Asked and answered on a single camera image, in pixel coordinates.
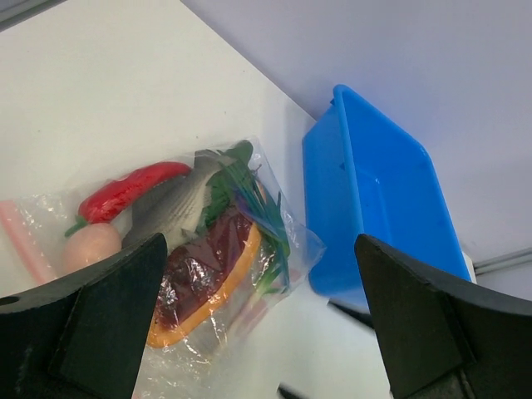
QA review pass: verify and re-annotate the clear zip top bag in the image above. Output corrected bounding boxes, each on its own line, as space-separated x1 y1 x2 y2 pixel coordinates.
1 140 324 398

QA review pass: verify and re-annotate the fake steak slice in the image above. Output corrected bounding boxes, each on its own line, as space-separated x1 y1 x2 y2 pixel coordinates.
146 207 262 348

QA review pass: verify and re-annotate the grey fake fish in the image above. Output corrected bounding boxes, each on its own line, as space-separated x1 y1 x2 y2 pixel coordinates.
122 150 236 251

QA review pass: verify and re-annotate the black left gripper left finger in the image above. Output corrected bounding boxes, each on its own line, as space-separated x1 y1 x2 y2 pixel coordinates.
1 234 167 398

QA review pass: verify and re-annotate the red fake chili pepper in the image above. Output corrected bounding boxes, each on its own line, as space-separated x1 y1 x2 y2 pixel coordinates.
65 161 191 238

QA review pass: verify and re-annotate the blue plastic bin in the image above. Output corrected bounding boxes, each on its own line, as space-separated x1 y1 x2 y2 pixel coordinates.
303 85 471 308

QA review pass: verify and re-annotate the fake egg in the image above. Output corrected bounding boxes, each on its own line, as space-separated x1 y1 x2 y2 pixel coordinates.
62 223 121 273

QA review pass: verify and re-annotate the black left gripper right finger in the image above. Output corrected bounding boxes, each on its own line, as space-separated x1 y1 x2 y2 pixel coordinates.
354 234 531 398

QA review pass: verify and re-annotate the fake green onion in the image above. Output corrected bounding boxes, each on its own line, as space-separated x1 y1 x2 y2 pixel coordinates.
204 140 290 294

